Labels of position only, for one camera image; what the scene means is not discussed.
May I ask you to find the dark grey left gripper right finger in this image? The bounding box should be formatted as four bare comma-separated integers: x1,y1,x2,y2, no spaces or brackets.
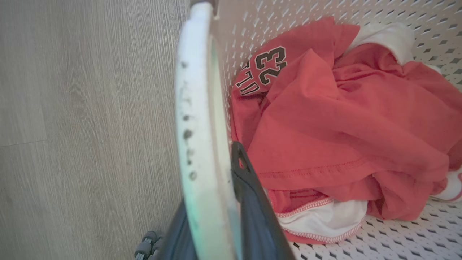
231,141,296,260

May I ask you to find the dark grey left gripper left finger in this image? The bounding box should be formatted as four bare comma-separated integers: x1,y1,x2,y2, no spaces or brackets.
156,198,198,260

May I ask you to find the white perforated plastic laundry basket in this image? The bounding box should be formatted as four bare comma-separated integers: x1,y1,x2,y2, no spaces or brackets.
174,0,462,260

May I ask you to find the red jersey with number 23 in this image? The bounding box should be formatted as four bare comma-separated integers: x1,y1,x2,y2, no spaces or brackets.
230,16,462,244

